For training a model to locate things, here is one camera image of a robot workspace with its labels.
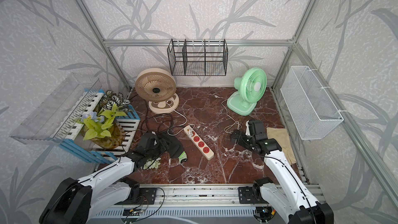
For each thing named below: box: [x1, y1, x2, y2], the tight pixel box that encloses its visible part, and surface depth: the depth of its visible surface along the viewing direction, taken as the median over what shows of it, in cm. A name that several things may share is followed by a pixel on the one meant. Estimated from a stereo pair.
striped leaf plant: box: [102, 90, 131, 112], surface depth 81 cm
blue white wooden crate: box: [46, 88, 141, 165], surface depth 74 cm
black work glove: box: [156, 132, 188, 164], surface depth 88 cm
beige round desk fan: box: [134, 67, 180, 115], surface depth 92 cm
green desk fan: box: [226, 67, 268, 117], surface depth 92 cm
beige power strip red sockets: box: [183, 125, 215, 161], surface depth 90 cm
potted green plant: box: [80, 103, 127, 150], surface depth 75 cm
